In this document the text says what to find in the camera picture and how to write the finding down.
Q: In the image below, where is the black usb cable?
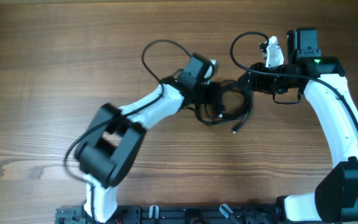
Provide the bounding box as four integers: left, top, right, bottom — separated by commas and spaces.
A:
186, 79, 254, 134

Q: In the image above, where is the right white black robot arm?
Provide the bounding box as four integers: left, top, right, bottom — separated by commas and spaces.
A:
244, 28, 358, 223

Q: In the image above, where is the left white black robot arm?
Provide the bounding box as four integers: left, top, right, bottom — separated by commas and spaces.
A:
75, 54, 218, 223

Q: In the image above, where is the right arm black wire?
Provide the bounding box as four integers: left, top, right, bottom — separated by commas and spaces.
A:
230, 31, 358, 218

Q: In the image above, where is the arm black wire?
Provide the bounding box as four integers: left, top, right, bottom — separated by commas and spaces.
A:
63, 39, 198, 187
230, 31, 358, 218

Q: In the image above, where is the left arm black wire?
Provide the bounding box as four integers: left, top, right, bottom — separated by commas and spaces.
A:
63, 39, 198, 187

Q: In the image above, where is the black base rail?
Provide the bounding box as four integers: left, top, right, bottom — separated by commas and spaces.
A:
54, 203, 284, 224

